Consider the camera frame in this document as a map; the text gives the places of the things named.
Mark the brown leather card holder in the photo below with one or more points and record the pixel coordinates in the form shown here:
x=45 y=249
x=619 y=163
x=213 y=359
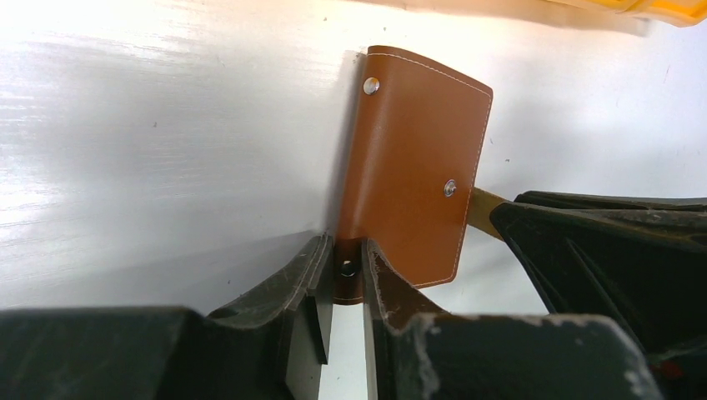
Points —
x=417 y=137

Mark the gold card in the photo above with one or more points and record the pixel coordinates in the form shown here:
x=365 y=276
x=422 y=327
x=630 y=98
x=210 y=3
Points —
x=481 y=204

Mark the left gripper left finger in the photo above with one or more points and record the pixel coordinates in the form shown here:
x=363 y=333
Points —
x=269 y=343

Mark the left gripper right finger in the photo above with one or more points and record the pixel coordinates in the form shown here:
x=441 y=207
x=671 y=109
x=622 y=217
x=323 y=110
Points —
x=417 y=350

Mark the right yellow bin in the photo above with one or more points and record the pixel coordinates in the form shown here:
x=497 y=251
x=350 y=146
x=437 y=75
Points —
x=610 y=13

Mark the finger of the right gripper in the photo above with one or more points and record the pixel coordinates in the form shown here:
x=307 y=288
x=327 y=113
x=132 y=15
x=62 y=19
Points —
x=639 y=261

